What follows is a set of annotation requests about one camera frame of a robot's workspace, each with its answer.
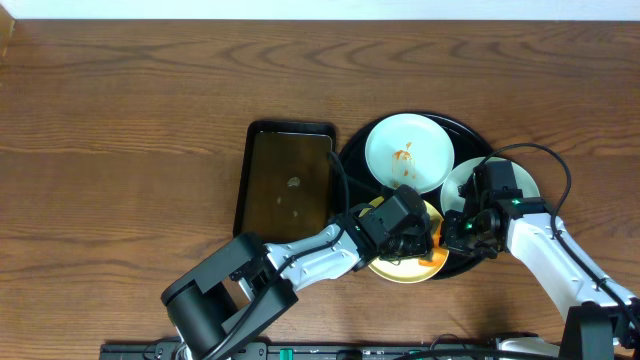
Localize yellow plate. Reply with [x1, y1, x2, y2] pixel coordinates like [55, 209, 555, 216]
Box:
[369, 201, 448, 284]

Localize light blue plate with stains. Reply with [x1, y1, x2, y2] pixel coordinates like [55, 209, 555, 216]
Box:
[364, 113, 455, 194]

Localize orange green sponge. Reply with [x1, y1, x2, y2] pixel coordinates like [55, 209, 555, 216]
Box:
[418, 219, 449, 267]

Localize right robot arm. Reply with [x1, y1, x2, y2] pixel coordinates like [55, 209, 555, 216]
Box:
[442, 198, 639, 359]

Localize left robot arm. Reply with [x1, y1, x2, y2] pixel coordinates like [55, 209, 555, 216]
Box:
[161, 213, 433, 359]

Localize black rectangular tray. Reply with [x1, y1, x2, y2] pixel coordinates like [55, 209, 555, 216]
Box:
[233, 120, 336, 243]

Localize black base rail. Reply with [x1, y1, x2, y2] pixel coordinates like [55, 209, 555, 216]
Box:
[98, 340, 501, 360]

